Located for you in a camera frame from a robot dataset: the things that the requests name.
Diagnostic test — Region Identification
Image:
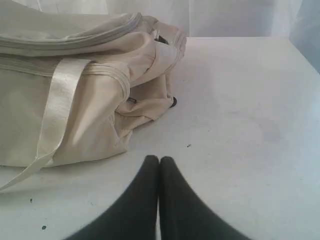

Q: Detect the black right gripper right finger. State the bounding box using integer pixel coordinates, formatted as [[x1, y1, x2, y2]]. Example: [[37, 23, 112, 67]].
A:
[[159, 156, 249, 240]]

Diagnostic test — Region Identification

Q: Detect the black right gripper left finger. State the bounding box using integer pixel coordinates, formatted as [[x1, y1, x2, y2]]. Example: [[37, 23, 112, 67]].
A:
[[67, 155, 159, 240]]

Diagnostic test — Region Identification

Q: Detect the beige fabric duffel bag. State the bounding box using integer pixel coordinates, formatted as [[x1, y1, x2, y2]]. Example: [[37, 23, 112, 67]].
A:
[[0, 12, 187, 190]]

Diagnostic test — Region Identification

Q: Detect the white backdrop curtain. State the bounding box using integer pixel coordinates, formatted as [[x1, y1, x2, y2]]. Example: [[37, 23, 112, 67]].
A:
[[0, 0, 320, 76]]

